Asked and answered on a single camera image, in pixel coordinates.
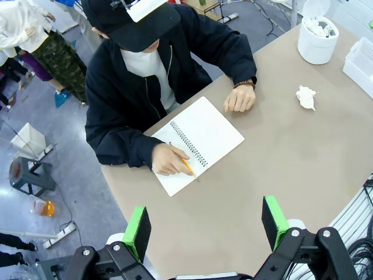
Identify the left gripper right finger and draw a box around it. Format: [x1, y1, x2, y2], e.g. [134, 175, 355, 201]
[253, 195, 359, 280]

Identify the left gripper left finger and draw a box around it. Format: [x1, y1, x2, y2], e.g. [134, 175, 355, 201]
[64, 206, 158, 280]

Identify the yellow pencil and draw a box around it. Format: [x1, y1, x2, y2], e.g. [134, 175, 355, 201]
[168, 141, 200, 182]

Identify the white spiral notebook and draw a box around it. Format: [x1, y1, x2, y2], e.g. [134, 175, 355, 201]
[150, 96, 245, 198]

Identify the white paper ball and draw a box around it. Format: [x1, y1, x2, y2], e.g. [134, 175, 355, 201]
[295, 85, 319, 112]

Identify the person's right forearm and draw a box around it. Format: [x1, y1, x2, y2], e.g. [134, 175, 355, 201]
[94, 132, 164, 170]

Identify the person's left forearm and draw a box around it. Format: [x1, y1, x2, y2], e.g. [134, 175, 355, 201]
[189, 37, 258, 88]

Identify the person's right hand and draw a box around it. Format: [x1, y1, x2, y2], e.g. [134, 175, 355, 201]
[151, 142, 195, 177]

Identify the person's left hand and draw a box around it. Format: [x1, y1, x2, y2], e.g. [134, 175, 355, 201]
[223, 84, 257, 113]

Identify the long white power strip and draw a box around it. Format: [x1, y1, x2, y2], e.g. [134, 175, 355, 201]
[43, 222, 78, 250]

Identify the dark grey plastic stool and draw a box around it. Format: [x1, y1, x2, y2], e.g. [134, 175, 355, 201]
[9, 156, 57, 197]

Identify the bystander in black sneakers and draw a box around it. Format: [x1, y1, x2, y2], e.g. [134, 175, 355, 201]
[0, 232, 38, 268]

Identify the person in dark jacket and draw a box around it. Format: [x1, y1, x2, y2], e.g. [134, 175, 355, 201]
[84, 0, 258, 170]

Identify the white square floor bin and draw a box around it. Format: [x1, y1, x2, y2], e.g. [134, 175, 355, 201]
[10, 122, 47, 160]

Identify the white plastic basket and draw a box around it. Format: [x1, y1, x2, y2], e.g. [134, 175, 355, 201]
[346, 36, 373, 77]
[342, 59, 373, 99]

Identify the white lidded trash bin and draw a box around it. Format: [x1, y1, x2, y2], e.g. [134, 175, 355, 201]
[297, 0, 340, 66]

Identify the bystander in camouflage trousers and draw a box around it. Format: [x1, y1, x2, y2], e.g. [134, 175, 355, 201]
[0, 0, 88, 106]

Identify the bystander in purple trousers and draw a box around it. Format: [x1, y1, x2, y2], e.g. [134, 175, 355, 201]
[0, 48, 55, 89]

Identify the black cap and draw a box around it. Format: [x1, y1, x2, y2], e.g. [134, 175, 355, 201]
[80, 0, 182, 54]

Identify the crumpled white paper pile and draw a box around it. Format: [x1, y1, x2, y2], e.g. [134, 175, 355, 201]
[302, 16, 333, 38]

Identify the bystander in beige trousers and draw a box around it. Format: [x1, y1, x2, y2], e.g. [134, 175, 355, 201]
[55, 0, 103, 51]

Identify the white slotted rail panel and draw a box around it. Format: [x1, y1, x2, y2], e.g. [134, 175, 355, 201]
[328, 174, 373, 249]

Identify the black cable bundle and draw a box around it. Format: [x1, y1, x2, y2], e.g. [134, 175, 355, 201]
[347, 236, 373, 280]

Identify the white head-mounted camera box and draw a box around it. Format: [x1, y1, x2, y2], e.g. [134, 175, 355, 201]
[110, 0, 169, 23]

